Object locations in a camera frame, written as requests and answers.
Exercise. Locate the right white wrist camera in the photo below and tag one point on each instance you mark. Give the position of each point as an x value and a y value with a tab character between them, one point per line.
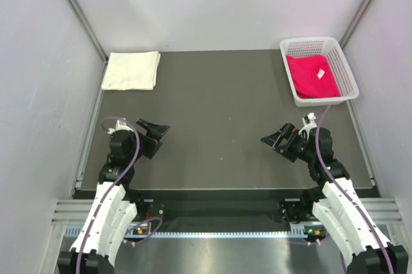
309	122

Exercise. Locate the aluminium frame post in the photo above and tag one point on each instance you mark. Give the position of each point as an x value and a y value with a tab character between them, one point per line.
83	20
355	20

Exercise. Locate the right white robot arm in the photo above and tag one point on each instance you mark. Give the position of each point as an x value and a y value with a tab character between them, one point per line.
335	203

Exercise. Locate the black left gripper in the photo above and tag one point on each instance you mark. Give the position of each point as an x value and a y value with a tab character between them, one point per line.
156	131

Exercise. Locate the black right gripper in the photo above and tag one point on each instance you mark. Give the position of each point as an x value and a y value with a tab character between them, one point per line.
290	133

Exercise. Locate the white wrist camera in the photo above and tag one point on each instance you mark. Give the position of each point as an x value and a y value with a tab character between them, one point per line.
120	125
309	122

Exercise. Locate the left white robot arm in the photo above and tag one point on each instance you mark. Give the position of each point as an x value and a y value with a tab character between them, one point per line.
113	214

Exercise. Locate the right aluminium frame post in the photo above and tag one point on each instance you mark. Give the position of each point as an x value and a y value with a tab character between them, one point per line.
355	20

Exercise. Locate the slotted grey cable duct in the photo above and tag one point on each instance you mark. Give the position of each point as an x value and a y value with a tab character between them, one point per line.
295	232

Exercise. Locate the left aluminium frame post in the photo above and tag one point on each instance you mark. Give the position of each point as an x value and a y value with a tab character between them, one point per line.
83	20

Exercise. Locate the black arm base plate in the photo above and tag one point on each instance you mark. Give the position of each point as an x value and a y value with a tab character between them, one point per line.
278	211

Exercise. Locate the folded cream white t shirt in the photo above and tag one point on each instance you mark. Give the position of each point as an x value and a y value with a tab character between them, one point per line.
131	71

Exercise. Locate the white perforated plastic basket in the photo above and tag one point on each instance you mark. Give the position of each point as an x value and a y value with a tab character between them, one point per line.
329	48

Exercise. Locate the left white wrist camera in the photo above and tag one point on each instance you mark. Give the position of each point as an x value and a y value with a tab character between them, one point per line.
120	125

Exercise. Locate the pink red t shirt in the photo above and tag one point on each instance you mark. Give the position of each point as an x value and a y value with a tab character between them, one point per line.
312	77

